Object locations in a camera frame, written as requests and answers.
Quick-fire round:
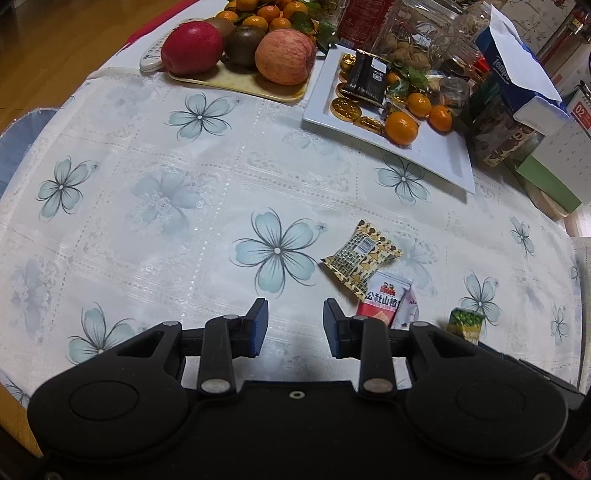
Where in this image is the pink striped apple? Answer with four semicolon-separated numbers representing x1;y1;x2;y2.
255;28;317;86

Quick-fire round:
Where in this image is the white floral tablecloth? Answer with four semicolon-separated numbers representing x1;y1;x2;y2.
0;28;591;416

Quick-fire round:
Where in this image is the dark red apple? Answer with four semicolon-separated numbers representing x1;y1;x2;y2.
161;21;225;77

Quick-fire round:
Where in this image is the brown printed bag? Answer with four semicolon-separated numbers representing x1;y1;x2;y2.
464;78;546;168

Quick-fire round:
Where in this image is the clear walnut jar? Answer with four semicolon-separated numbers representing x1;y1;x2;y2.
372;0;467;70

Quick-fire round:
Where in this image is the blue white tissue pack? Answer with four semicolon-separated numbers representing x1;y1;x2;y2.
475;4;564;121

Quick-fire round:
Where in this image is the green box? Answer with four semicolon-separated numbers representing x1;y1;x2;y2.
515;154;583;214

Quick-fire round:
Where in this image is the desk calendar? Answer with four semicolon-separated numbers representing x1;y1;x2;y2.
536;80;591;204

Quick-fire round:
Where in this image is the pile of tangerines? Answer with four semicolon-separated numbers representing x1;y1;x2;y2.
215;0;319;35

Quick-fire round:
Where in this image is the red white snack packet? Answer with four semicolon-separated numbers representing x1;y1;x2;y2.
358;271;413;326

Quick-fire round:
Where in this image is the tan patterned snack packet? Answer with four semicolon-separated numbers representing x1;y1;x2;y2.
321;220;403;296

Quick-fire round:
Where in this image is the small clear jar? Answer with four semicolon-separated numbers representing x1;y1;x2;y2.
436;76;472;109

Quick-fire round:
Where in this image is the green yellow snack packet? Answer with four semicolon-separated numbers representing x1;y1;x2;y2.
445;307;485;344

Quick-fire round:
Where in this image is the white rectangular plate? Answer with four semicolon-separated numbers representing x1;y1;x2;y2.
302;44;476;195

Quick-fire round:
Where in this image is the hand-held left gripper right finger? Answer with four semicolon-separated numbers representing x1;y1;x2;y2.
322;298;478;398

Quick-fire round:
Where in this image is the clear snack jar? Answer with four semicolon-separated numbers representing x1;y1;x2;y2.
457;0;499;44

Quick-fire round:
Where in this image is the white remote control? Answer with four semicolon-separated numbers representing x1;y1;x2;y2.
139;39;174;72

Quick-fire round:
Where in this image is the brown kiwi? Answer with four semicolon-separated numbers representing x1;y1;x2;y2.
203;16;235;40
225;25;269;70

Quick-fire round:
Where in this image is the red tin can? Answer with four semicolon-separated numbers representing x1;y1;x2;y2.
336;0;395;47

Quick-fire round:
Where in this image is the pile of gold chocolate coins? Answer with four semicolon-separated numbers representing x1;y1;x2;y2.
331;51;389;134

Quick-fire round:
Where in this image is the beige fruit tray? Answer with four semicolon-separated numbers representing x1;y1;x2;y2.
167;44;324;104

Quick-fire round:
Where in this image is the blue chair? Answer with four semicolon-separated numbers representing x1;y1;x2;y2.
0;108;58;195

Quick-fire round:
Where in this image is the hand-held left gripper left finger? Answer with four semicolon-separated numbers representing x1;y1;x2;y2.
115;298;269;398

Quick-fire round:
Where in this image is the black snack packet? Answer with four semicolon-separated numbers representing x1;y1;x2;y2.
344;48;391;107

